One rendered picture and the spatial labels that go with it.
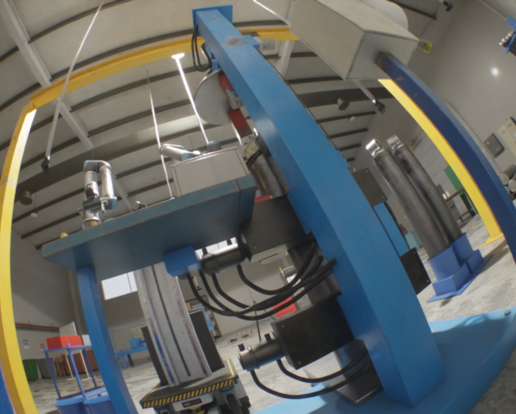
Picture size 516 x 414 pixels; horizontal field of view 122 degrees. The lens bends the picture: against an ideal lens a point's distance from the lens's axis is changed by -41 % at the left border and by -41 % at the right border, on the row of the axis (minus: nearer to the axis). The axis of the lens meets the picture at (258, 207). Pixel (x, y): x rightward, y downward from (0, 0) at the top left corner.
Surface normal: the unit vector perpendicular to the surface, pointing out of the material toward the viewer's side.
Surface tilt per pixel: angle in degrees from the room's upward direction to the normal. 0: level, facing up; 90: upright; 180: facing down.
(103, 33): 173
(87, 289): 90
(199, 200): 90
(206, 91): 180
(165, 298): 90
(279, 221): 90
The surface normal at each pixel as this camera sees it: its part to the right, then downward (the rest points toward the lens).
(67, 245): 0.08, -0.44
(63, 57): 0.36, 0.89
